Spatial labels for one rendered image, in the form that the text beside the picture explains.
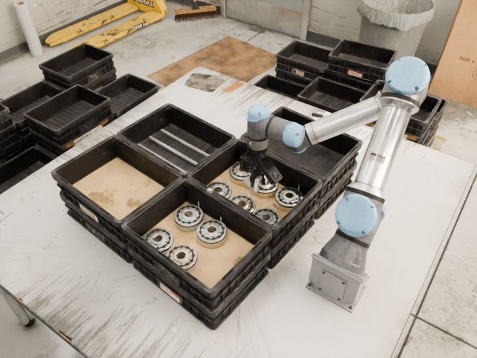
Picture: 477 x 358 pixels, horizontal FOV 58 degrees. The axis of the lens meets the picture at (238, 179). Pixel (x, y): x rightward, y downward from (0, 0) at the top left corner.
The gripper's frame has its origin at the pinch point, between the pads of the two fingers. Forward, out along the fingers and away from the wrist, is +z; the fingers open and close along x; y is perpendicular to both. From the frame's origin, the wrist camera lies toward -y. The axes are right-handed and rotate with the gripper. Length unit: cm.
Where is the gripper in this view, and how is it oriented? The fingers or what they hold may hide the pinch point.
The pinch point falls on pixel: (260, 189)
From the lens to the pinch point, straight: 163.2
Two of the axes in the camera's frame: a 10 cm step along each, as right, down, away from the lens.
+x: -6.9, 4.9, -5.3
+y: -7.2, -4.7, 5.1
